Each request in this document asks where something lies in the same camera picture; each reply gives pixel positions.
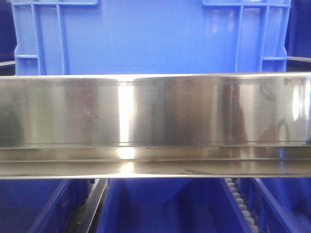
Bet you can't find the stainless steel shelf rail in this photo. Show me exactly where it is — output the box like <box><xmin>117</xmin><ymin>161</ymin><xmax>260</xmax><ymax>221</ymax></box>
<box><xmin>0</xmin><ymin>72</ymin><xmax>311</xmax><ymax>179</ymax></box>

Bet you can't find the lower left blue bin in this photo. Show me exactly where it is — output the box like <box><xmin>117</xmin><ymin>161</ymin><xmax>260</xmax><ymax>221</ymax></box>
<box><xmin>0</xmin><ymin>179</ymin><xmax>95</xmax><ymax>233</ymax></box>

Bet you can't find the dark blue bin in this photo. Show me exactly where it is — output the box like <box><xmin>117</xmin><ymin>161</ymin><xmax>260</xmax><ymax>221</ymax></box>
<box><xmin>285</xmin><ymin>0</ymin><xmax>311</xmax><ymax>58</ymax></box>
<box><xmin>0</xmin><ymin>0</ymin><xmax>17</xmax><ymax>62</ymax></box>

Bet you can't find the lower middle blue bin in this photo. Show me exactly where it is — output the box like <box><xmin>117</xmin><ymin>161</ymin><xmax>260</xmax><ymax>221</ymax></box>
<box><xmin>97</xmin><ymin>178</ymin><xmax>251</xmax><ymax>233</ymax></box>

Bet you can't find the white roller track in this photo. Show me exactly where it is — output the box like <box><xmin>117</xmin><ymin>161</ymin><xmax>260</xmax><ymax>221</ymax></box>
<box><xmin>225</xmin><ymin>178</ymin><xmax>259</xmax><ymax>233</ymax></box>

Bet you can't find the large light blue bin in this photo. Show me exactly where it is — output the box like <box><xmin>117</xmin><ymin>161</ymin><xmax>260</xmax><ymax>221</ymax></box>
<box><xmin>11</xmin><ymin>0</ymin><xmax>291</xmax><ymax>75</ymax></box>

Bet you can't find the lower right blue bin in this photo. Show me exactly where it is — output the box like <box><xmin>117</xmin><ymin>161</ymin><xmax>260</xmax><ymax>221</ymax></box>
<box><xmin>240</xmin><ymin>178</ymin><xmax>311</xmax><ymax>233</ymax></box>

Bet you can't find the dark blue bin back left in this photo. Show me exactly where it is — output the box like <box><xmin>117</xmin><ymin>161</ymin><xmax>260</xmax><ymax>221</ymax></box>
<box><xmin>0</xmin><ymin>0</ymin><xmax>17</xmax><ymax>62</ymax></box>

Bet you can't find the dark blue bin back right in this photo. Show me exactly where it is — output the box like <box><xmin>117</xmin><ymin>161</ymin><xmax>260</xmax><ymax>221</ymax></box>
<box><xmin>285</xmin><ymin>0</ymin><xmax>311</xmax><ymax>58</ymax></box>

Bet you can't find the left steel divider rail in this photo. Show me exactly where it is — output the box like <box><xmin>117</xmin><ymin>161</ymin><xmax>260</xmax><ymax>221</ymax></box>
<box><xmin>67</xmin><ymin>179</ymin><xmax>108</xmax><ymax>233</ymax></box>

